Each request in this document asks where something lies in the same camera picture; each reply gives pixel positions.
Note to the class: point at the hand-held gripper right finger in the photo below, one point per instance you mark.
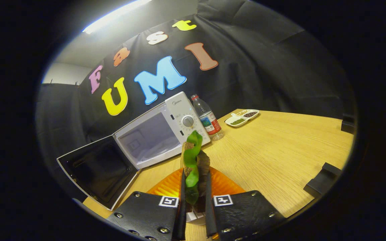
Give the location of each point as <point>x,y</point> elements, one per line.
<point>209,214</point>

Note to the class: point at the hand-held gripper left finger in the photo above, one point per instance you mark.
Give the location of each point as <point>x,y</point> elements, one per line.
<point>182,217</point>

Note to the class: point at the lettuce sandwich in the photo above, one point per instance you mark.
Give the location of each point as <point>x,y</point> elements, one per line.
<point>190,157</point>

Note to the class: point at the white microwave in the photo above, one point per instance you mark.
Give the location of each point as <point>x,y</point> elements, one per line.
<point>176,107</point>

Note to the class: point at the clear plastic water bottle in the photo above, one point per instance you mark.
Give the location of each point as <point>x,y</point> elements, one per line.
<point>208,120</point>

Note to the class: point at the white divided bean dish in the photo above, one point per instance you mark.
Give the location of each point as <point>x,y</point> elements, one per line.
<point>241,117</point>

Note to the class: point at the black plastic block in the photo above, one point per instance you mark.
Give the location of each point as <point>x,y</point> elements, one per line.
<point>322,180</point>
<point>347,124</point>

